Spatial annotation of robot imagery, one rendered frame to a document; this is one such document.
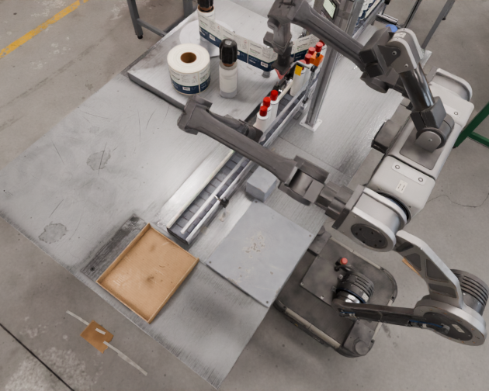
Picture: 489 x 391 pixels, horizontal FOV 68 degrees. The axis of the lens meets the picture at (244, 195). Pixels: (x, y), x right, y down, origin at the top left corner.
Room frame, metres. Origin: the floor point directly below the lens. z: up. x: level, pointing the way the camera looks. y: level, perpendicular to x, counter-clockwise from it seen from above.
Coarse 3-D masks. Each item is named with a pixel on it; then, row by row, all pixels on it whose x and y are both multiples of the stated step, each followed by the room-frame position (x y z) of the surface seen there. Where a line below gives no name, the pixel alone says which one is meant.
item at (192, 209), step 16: (288, 96) 1.32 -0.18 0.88; (288, 112) 1.21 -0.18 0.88; (272, 128) 1.11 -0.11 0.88; (240, 160) 0.91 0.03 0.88; (224, 176) 0.81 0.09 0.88; (208, 192) 0.73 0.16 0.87; (192, 208) 0.65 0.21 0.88; (208, 208) 0.65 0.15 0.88; (176, 224) 0.57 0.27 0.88; (192, 224) 0.57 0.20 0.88
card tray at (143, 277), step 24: (144, 240) 0.50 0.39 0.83; (168, 240) 0.51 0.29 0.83; (120, 264) 0.39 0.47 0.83; (144, 264) 0.40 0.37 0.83; (168, 264) 0.41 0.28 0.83; (192, 264) 0.41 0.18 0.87; (120, 288) 0.30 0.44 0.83; (144, 288) 0.31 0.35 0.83; (168, 288) 0.32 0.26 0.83; (144, 312) 0.22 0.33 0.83
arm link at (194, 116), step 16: (192, 112) 0.63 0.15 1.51; (192, 128) 0.59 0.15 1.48; (208, 128) 0.59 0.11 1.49; (224, 128) 0.59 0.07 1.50; (224, 144) 0.56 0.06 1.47; (240, 144) 0.56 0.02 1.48; (256, 144) 0.56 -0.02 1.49; (256, 160) 0.53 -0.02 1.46; (272, 160) 0.52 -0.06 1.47; (288, 160) 0.52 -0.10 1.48; (304, 160) 0.53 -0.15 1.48; (288, 176) 0.49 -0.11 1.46; (320, 176) 0.49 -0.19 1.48; (288, 192) 0.46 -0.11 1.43
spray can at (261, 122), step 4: (260, 108) 1.04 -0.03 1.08; (264, 108) 1.04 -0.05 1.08; (260, 112) 1.03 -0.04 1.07; (264, 112) 1.03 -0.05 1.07; (260, 116) 1.03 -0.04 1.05; (264, 116) 1.03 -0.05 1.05; (268, 116) 1.04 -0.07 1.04; (256, 120) 1.04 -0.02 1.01; (260, 120) 1.02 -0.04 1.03; (264, 120) 1.02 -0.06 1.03; (256, 124) 1.03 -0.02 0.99; (260, 124) 1.02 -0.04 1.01; (264, 124) 1.02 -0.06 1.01; (260, 128) 1.02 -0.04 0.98; (264, 128) 1.02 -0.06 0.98
